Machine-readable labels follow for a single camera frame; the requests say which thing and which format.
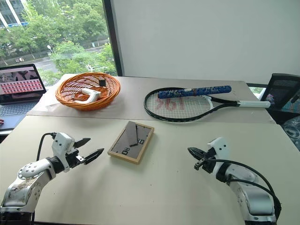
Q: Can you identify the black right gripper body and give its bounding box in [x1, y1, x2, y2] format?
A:
[194, 150, 218, 174]

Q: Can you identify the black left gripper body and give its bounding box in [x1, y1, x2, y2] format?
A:
[66, 147, 85, 168]

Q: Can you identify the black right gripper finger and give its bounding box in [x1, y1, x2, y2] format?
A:
[187, 147, 207, 156]
[190, 151, 207, 161]

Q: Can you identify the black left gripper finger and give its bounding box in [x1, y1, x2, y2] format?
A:
[83, 148, 105, 165]
[74, 137, 91, 149]

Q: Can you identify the white plastic sheet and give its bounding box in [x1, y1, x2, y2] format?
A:
[38, 73, 71, 112]

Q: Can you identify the orange wicker basket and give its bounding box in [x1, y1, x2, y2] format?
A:
[55, 72, 121, 112]

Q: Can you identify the blue patterned rolled scroll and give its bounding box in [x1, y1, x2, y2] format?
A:
[157, 85, 233, 99]

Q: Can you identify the black white tennis racket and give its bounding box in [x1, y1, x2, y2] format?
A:
[143, 88, 276, 123]

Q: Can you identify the grey laptop computer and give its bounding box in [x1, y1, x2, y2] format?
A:
[0, 63, 47, 131]

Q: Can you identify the clear plastic bag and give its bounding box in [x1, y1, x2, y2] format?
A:
[280, 116, 300, 151]

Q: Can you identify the black mesh office chair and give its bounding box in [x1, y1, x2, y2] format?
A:
[259, 73, 300, 125]

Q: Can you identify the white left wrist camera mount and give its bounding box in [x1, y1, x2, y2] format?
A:
[51, 132, 76, 173]

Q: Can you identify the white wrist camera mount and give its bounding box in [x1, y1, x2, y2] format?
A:
[207, 137, 232, 174]
[51, 132, 76, 173]

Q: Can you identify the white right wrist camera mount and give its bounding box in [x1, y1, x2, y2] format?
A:
[207, 137, 232, 174]

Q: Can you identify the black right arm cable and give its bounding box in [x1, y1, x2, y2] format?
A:
[204, 158, 282, 219]

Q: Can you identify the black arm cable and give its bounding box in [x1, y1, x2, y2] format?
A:
[36, 132, 57, 163]
[204, 158, 282, 219]

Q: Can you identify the wooden picture frame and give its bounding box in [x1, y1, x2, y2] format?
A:
[107, 120, 155, 165]

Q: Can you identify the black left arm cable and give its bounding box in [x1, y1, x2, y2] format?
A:
[36, 132, 57, 163]

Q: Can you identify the white plastic handle piece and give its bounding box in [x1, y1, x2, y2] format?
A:
[72, 88, 102, 104]

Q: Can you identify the dark window frame post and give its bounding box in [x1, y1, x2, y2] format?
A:
[102, 0, 125, 77]

